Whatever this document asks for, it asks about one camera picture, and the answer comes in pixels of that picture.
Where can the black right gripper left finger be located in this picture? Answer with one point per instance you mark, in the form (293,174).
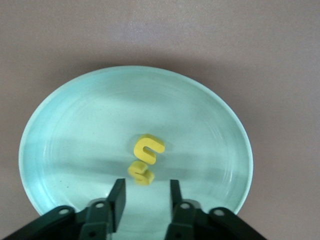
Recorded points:
(118,200)

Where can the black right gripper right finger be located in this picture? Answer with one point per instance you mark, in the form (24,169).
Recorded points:
(176,200)

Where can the yellow letter s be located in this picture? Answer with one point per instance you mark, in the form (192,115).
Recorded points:
(144,180)

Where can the yellow letter u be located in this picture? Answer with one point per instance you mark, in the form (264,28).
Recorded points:
(138,150)

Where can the pale green plate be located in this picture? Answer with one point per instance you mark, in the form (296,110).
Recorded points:
(87,125)

